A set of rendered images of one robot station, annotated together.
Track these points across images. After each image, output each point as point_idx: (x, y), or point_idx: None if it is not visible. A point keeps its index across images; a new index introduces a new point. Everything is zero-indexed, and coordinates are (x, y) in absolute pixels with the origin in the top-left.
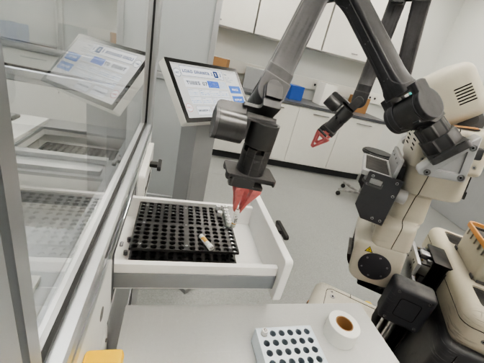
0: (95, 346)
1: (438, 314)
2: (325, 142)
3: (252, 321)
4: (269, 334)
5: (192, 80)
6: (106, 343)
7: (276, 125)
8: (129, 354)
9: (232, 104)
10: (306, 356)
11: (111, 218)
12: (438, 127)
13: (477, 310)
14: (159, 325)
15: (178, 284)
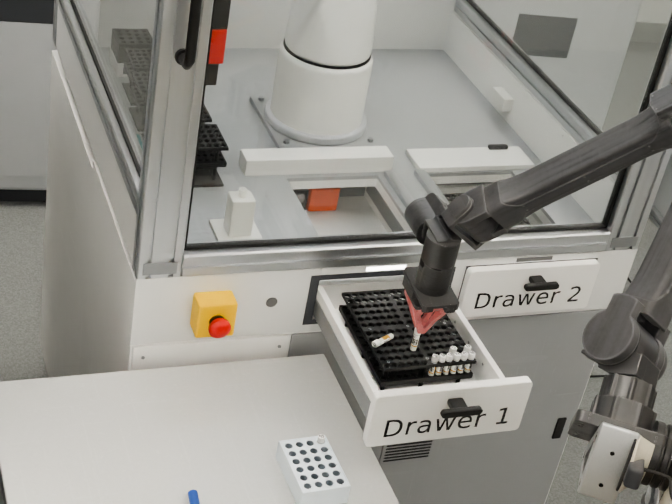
0: (251, 314)
1: None
2: None
3: (347, 453)
4: (321, 446)
5: None
6: (281, 354)
7: (436, 240)
8: (273, 366)
9: (436, 202)
10: (306, 474)
11: (326, 245)
12: (606, 384)
13: None
14: (310, 380)
15: (334, 350)
